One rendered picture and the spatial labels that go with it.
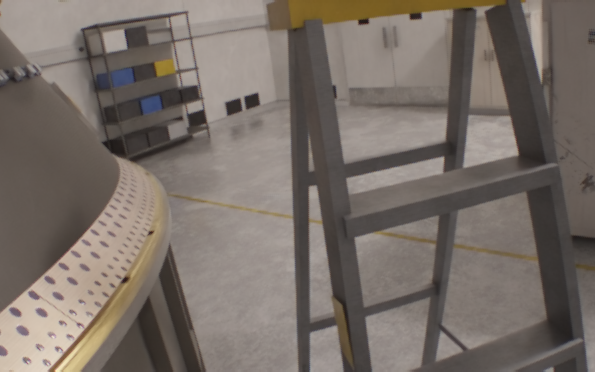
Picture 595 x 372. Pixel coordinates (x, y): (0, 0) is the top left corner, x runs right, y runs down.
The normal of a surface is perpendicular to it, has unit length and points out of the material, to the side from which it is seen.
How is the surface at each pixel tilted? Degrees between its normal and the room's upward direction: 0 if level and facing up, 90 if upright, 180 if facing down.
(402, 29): 90
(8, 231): 62
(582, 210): 90
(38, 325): 43
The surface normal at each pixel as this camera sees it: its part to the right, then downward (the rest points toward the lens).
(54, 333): 0.57, -0.74
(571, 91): -0.62, 0.34
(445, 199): 0.25, 0.28
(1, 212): 0.81, -0.53
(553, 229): -0.95, 0.26
